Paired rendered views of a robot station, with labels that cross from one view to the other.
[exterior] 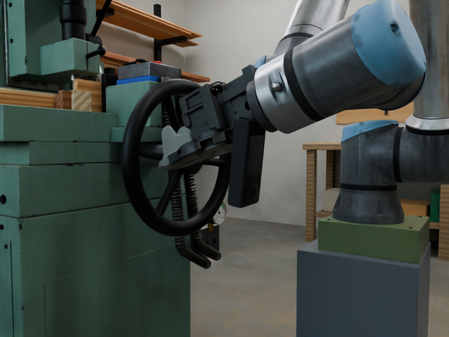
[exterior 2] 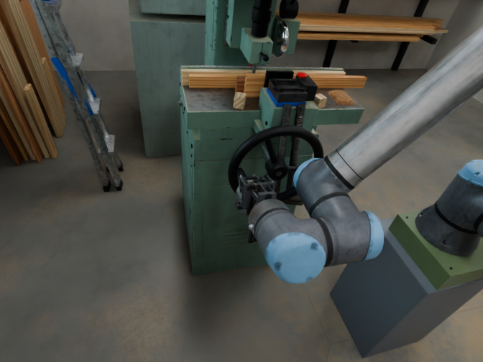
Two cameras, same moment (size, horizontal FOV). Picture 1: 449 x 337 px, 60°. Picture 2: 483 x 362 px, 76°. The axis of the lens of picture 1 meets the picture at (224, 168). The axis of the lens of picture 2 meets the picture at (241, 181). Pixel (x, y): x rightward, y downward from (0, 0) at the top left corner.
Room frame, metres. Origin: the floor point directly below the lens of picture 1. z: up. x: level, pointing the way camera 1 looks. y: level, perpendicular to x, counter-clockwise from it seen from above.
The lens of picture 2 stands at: (0.09, -0.27, 1.38)
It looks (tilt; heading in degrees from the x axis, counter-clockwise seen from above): 42 degrees down; 36
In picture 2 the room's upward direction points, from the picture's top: 8 degrees clockwise
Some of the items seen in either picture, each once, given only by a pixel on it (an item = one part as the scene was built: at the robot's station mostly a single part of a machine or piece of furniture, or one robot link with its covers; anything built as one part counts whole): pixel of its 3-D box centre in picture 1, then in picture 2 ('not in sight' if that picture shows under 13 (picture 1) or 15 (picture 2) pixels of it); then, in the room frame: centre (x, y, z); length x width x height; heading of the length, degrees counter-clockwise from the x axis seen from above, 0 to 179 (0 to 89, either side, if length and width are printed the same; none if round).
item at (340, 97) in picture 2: not in sight; (341, 95); (1.12, 0.10, 0.91); 0.10 x 0.07 x 0.02; 55
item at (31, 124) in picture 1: (125, 130); (274, 109); (0.91, 0.23, 0.87); 0.61 x 0.30 x 0.06; 145
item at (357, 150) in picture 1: (371, 152); (481, 194); (1.09, -0.41, 0.82); 0.17 x 0.15 x 0.18; 55
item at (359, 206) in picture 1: (367, 200); (453, 222); (1.09, -0.40, 0.68); 0.19 x 0.19 x 0.10
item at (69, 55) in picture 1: (70, 63); (255, 47); (0.93, 0.37, 1.03); 0.14 x 0.07 x 0.09; 55
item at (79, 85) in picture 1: (116, 101); (276, 85); (0.93, 0.26, 0.94); 0.22 x 0.02 x 0.08; 145
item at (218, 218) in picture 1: (214, 215); not in sight; (1.01, 0.03, 0.65); 0.06 x 0.04 x 0.08; 145
